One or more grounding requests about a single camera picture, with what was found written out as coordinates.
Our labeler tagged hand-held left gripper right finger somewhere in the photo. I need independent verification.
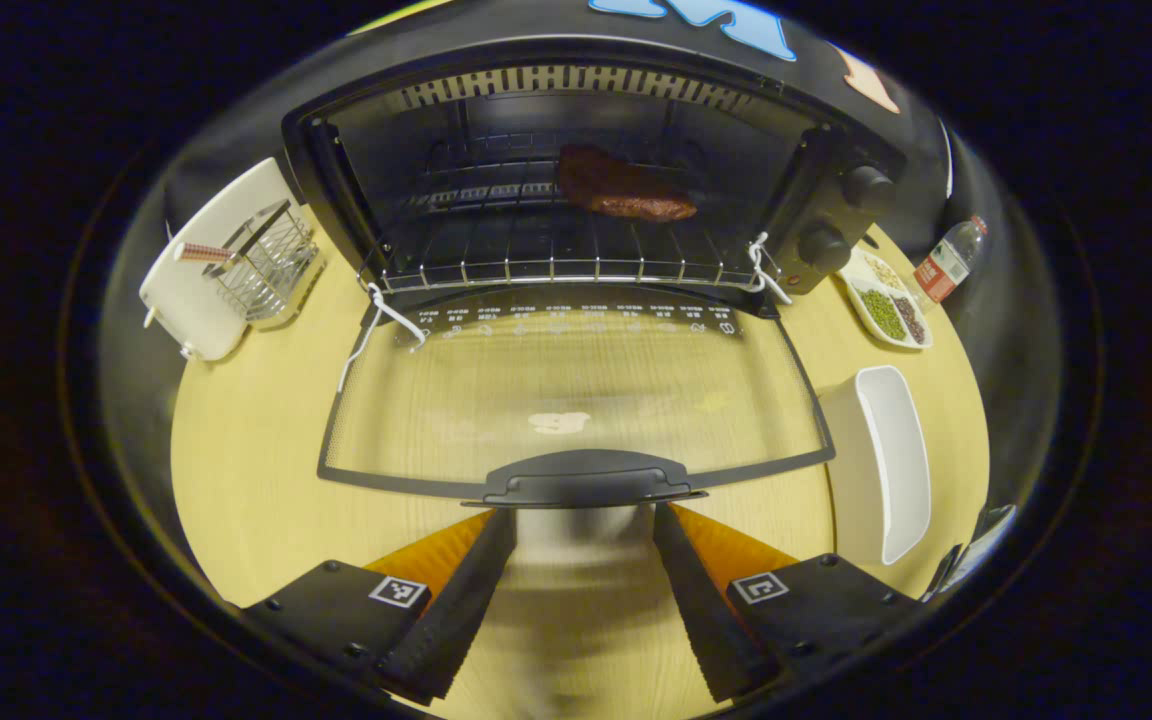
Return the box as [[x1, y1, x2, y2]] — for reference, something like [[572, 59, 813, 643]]
[[651, 501, 929, 705]]

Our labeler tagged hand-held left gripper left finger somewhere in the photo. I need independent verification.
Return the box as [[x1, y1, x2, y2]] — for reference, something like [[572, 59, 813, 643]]
[[240, 507, 519, 705]]

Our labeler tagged black electric oven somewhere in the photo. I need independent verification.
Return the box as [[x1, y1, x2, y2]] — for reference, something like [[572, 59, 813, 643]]
[[281, 35, 909, 511]]

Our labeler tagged brown meat slab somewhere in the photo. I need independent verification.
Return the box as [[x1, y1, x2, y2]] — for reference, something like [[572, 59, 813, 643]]
[[555, 143, 700, 224]]

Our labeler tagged white rectangular dish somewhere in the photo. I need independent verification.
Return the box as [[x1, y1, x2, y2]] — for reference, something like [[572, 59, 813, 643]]
[[817, 364, 934, 567]]

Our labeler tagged white divided plate of beans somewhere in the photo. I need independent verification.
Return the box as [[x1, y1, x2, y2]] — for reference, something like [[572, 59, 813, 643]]
[[835, 247, 935, 352]]

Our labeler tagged clear plastic bottle red label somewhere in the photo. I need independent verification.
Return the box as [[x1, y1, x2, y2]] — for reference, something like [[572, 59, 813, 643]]
[[913, 214, 990, 305]]

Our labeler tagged clear square measuring container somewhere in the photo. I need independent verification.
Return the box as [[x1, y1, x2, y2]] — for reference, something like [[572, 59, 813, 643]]
[[174, 199, 328, 332]]

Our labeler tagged white toaster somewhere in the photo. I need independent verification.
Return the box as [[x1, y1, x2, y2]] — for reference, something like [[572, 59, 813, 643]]
[[139, 157, 303, 363]]

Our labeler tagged black backdrop cloth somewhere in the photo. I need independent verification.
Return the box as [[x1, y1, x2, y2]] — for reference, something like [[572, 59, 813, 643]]
[[101, 0, 1057, 401]]

